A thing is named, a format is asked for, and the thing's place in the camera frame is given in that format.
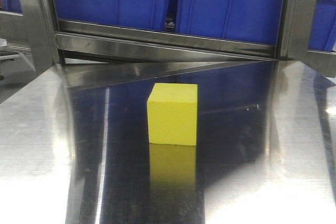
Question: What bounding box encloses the yellow foam block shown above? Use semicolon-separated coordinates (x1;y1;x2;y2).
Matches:
147;83;198;146

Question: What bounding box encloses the stainless steel shelf rack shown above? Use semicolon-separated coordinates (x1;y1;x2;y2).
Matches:
0;0;336;79

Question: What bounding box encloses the blue plastic bin middle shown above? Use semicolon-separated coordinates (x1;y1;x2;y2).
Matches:
175;0;282;45

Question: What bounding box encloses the blue plastic bin right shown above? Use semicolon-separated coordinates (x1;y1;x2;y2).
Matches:
308;0;335;52

